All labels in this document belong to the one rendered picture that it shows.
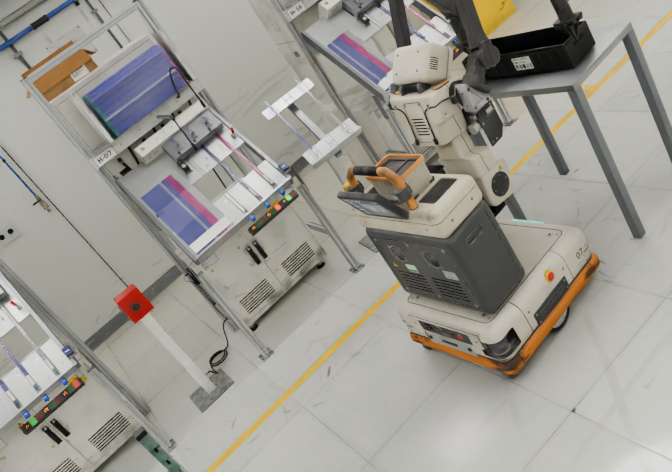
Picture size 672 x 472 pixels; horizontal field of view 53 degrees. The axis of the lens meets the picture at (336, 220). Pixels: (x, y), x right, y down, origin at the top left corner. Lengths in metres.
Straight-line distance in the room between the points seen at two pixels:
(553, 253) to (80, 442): 2.69
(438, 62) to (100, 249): 3.54
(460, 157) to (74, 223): 3.44
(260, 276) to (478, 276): 1.84
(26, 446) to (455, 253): 2.56
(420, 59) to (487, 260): 0.80
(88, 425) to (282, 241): 1.49
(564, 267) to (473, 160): 0.57
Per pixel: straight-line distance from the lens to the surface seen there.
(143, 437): 1.87
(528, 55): 3.02
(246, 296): 4.12
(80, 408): 4.05
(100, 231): 5.50
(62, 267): 5.51
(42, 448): 4.11
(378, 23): 4.41
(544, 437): 2.64
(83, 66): 4.26
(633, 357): 2.75
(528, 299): 2.76
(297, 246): 4.19
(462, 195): 2.50
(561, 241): 2.92
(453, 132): 2.72
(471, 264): 2.56
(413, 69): 2.66
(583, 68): 2.91
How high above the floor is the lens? 1.95
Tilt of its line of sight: 24 degrees down
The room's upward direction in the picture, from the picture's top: 35 degrees counter-clockwise
